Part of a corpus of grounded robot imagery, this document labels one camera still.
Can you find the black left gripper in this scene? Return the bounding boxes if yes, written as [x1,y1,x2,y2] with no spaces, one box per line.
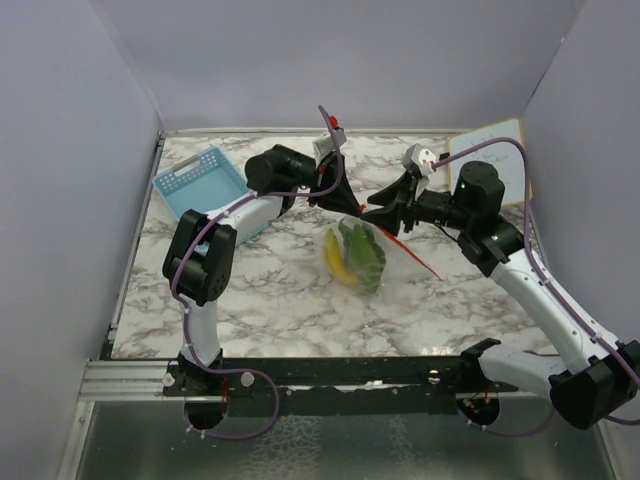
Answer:
[272,145,363,216]

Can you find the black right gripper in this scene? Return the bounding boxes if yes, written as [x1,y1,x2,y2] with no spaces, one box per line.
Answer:
[361,170,473,235]

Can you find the clear zip bag orange seal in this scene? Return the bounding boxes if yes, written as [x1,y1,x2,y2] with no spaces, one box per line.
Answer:
[315,216,442,296]

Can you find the green fake lettuce leaf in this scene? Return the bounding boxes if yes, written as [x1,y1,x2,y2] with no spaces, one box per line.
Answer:
[338,220,386,295]

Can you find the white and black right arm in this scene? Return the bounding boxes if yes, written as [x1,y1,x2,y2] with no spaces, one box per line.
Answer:
[362,161,639,430]

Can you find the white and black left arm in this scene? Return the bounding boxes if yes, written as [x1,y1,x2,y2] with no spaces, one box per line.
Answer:
[162,138,360,395]

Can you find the yellow fake banana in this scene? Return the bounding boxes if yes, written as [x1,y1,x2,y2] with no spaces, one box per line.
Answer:
[323,227,362,290]

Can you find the light blue plastic basket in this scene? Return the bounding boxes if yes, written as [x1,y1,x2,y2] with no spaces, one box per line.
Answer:
[153,147,282,245]

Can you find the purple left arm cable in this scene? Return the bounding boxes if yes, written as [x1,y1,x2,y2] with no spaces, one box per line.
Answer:
[169,104,346,441]

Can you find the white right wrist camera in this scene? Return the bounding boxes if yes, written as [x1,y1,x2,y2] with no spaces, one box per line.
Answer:
[402,144,438,179]

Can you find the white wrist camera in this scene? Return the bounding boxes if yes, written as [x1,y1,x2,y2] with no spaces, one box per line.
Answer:
[402,144,438,179]
[312,127,347,164]

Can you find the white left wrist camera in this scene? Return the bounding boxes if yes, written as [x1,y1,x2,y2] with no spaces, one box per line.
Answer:
[312,127,347,164]

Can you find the small whiteboard wooden frame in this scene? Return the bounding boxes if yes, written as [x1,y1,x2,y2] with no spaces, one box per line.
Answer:
[447,117,525,207]

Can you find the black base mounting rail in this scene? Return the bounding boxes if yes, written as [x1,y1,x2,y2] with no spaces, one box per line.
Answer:
[162,356,514,417]

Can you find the aluminium table frame rail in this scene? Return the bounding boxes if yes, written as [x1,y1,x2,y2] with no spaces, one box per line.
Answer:
[79,360,168,402]

